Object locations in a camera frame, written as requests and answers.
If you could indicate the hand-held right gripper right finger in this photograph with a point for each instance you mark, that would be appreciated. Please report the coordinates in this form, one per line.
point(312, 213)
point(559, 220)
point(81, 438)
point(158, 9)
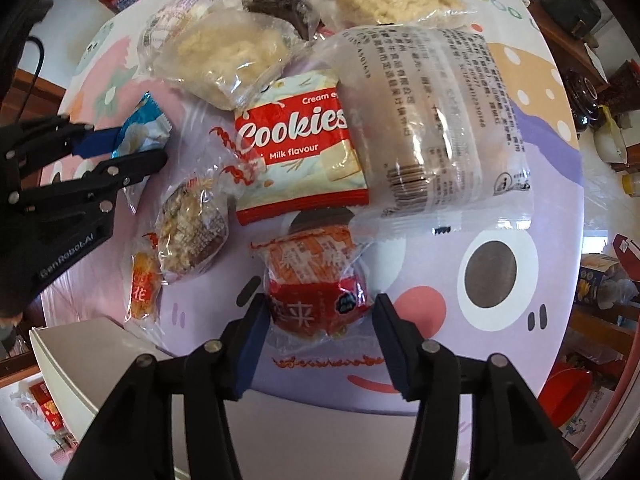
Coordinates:
point(395, 352)

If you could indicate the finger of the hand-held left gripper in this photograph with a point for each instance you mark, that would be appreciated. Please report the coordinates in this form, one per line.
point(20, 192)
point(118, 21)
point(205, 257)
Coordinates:
point(97, 141)
point(135, 164)

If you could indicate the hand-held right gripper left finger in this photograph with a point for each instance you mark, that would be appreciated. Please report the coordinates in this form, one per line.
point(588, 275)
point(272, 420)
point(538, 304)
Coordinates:
point(250, 347)

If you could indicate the blue white snack packet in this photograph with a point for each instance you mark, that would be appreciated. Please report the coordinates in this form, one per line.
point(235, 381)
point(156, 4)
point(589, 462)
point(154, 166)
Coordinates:
point(145, 127)

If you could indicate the orange red snack packet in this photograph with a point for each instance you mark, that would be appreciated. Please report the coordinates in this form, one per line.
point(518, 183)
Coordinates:
point(315, 285)

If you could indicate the clear peanut brittle packet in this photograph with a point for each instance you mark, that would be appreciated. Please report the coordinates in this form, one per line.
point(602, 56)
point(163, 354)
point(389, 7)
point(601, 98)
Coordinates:
point(190, 230)

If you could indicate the small orange snack packet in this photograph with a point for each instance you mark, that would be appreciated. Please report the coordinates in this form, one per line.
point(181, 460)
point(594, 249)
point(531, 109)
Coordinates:
point(142, 285)

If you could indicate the white storage box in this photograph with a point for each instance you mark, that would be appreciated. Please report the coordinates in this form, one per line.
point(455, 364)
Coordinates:
point(75, 360)

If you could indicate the white purple print packet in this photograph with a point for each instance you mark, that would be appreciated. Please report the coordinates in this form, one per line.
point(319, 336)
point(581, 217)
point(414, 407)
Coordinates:
point(167, 22)

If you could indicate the red white cookie packet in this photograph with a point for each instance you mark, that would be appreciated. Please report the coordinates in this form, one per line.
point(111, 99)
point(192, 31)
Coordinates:
point(290, 130)

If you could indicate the red bucket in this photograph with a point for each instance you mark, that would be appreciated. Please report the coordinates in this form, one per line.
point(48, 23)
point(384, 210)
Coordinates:
point(565, 395)

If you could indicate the pastel printed tablecloth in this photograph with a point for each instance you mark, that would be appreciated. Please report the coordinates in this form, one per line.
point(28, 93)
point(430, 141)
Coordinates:
point(500, 185)

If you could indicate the clear chocolate cake packet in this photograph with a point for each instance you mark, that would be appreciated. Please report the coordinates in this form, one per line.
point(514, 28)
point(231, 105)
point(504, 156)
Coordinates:
point(280, 7)

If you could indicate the printed cardboard box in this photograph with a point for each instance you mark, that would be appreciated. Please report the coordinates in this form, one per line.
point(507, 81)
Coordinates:
point(597, 280)

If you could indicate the large clear brown biscuit packet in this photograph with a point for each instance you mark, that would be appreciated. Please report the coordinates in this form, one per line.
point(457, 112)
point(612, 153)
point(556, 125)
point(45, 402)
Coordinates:
point(425, 110)

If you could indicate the yellow bowl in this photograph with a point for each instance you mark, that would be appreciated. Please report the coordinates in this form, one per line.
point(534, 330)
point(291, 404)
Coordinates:
point(610, 137)

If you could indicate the dark glass jar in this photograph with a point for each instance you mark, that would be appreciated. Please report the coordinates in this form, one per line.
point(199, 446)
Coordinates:
point(582, 100)

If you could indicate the wooden sideboard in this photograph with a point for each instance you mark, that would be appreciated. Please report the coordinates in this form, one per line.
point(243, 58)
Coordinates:
point(560, 47)

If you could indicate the dark green toaster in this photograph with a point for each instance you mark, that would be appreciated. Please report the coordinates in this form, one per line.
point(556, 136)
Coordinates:
point(570, 5)

